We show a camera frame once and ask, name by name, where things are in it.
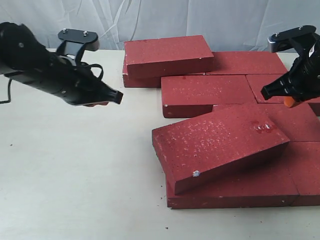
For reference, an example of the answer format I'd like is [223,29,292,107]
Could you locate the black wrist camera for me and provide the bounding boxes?
[56,28,100,64]
[267,25,320,56]

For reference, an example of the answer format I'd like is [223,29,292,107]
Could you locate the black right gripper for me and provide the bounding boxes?
[260,38,320,108]

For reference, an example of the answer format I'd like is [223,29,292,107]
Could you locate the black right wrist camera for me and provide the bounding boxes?
[267,25,320,56]

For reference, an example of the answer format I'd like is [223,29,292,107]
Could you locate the red brick front right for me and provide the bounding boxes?
[285,141,320,207]

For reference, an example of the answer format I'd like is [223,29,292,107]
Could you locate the white wrinkled backdrop cloth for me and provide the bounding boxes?
[0,0,320,51]

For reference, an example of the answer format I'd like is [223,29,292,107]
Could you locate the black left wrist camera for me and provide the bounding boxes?
[56,28,100,64]

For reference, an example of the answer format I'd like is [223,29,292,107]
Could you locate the red brick back right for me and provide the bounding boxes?
[205,51,287,75]

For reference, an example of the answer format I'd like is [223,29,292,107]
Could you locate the red brick front base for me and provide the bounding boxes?
[166,167,299,209]

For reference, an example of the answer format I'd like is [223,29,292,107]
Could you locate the red brick far right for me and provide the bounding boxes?
[246,74,320,118]

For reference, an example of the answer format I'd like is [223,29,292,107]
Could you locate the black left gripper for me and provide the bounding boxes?
[22,51,124,108]

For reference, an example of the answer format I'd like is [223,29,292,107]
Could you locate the red brick base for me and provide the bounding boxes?
[166,167,299,209]
[210,103,320,149]

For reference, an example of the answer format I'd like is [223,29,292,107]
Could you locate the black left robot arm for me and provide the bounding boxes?
[0,22,123,107]

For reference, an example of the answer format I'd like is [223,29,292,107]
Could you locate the red brick under back top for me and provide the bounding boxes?
[121,62,206,89]

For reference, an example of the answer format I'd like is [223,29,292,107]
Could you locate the red brick middle right base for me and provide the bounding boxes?
[210,103,320,149]

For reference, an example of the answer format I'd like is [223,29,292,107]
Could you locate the red brick large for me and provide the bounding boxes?
[161,75,256,119]

